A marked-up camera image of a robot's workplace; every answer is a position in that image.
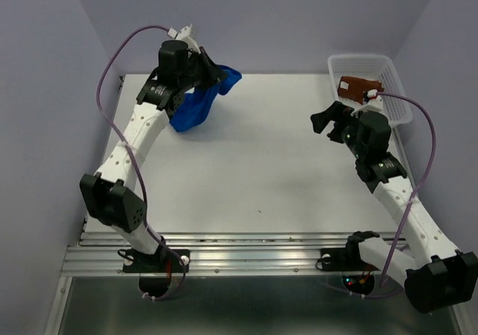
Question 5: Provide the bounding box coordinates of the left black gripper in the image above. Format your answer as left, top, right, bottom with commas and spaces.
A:
178, 46, 226, 91

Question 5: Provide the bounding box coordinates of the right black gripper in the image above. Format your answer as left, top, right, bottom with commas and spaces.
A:
311, 100, 365, 159

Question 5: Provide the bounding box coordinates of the brown towel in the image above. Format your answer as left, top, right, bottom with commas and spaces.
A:
337, 76, 384, 104

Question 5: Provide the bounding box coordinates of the blue towel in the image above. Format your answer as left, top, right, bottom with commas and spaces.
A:
170, 66, 242, 133

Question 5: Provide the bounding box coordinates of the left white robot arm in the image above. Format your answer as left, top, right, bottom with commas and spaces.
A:
80, 40, 226, 271

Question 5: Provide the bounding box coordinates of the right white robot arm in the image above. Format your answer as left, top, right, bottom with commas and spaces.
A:
311, 101, 477, 313

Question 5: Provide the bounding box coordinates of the white plastic basket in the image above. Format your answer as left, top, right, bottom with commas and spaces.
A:
327, 54, 413, 128

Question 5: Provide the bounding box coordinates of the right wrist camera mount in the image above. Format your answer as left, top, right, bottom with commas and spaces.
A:
352, 89, 383, 117

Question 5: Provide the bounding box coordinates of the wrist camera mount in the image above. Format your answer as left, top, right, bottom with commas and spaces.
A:
352, 89, 383, 117
167, 24, 201, 54

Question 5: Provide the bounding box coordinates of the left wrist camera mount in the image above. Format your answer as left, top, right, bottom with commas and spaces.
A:
167, 24, 201, 54

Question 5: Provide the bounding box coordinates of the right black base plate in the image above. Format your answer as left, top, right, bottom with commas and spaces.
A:
315, 248, 363, 272

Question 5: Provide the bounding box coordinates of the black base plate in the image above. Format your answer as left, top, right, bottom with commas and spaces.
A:
117, 248, 190, 274
315, 248, 363, 272

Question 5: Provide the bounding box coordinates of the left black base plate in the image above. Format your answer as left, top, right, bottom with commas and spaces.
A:
117, 248, 190, 274

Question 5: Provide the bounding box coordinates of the aluminium mounting rail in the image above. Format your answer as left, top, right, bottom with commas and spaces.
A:
60, 232, 349, 277

